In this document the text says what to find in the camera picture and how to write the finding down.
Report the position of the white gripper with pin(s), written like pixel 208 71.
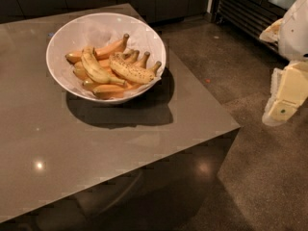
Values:
pixel 295 33

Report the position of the bottom orange banana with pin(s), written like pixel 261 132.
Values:
pixel 108 91

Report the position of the curved yellow banana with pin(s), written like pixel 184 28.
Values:
pixel 94 69

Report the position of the black vent grille appliance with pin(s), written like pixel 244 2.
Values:
pixel 250 16

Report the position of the spotted yellow banana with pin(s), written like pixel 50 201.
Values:
pixel 131 72

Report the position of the orange banana bunch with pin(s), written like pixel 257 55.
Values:
pixel 132 58

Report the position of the white bowl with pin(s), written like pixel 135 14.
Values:
pixel 99 30

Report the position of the top orange banana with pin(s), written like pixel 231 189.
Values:
pixel 103 52

